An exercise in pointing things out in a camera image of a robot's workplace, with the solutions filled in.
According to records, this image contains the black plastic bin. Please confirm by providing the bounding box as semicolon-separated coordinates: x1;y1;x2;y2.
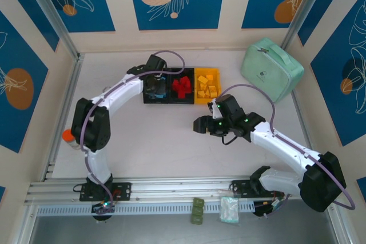
142;68;172;104
170;67;196;105

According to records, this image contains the yellow plastic bin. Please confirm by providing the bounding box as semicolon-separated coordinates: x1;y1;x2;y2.
194;67;221;105

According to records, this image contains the mint green zip bag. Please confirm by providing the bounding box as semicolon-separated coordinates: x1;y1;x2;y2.
239;37;305;104

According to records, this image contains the clear plastic bag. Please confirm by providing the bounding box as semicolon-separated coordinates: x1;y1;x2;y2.
218;189;240;224

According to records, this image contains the base electronics wiring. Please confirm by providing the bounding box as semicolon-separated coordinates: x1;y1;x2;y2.
253;188;292;219
90;200;117;222

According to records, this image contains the orange lid bottle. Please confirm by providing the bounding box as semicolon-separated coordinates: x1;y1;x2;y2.
62;129;78;150

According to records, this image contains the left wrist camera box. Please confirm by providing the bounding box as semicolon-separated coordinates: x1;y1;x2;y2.
145;54;168;71

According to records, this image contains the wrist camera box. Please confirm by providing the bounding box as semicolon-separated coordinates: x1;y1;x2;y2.
145;54;168;71
213;94;244;119

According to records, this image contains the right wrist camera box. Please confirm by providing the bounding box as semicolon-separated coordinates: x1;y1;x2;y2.
213;94;244;119

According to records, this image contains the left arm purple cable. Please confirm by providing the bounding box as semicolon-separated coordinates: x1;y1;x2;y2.
79;50;186;216

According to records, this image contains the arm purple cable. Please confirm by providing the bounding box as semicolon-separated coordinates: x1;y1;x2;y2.
220;84;356;210
79;50;186;216

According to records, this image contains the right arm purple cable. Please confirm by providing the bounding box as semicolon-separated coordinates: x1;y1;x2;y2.
220;84;356;210

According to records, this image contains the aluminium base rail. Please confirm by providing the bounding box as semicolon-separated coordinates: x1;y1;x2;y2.
24;174;340;203

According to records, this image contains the aluminium side rail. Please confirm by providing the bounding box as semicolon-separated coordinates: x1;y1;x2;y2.
291;91;315;153
42;54;85;182

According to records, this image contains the slotted grey cable duct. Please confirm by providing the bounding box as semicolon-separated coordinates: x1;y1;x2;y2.
36;200;256;217

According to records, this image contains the aluminium frame post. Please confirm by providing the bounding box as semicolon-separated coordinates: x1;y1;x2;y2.
281;0;327;52
21;0;81;61

